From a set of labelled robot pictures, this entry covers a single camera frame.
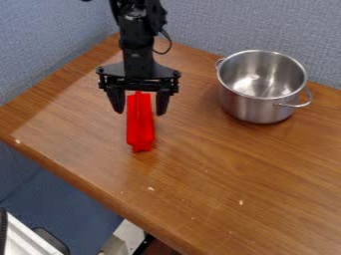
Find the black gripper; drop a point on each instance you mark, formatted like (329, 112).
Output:
(161, 80)

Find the red star-shaped block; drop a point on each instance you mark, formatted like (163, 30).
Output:
(141, 131)

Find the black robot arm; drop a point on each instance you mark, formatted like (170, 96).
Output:
(141, 19)

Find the metal pot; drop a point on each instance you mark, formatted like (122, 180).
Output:
(262, 86)

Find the white box below table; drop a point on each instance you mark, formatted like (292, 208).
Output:
(19, 240)

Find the white table bracket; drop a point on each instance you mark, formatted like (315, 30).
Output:
(125, 241)

